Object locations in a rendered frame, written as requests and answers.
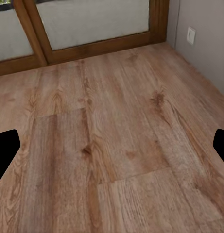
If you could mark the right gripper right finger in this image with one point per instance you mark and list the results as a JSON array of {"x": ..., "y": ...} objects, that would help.
[{"x": 218, "y": 143}]

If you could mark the wall socket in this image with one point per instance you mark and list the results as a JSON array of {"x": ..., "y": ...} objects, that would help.
[{"x": 191, "y": 36}]

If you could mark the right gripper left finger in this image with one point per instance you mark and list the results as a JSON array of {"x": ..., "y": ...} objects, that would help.
[{"x": 9, "y": 146}]

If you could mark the door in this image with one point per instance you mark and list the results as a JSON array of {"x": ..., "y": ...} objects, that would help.
[{"x": 41, "y": 33}]

